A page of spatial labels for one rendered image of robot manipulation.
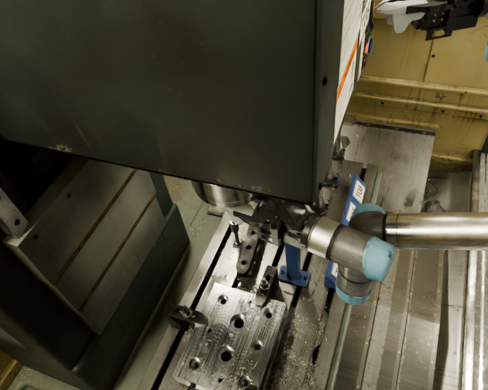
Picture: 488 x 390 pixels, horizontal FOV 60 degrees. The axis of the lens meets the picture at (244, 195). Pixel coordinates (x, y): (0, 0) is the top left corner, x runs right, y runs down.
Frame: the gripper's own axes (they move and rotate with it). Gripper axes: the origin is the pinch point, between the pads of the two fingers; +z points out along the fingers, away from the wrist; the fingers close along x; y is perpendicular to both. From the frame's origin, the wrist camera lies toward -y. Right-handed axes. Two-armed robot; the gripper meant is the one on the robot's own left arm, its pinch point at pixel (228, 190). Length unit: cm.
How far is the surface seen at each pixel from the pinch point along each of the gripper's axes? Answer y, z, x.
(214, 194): -8.4, -3.0, -7.7
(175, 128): -28.0, -2.9, -12.1
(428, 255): 75, -41, 57
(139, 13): -45.4, -2.5, -12.1
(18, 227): 2.3, 36.9, -28.7
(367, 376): 72, -38, 4
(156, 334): 84, 35, -17
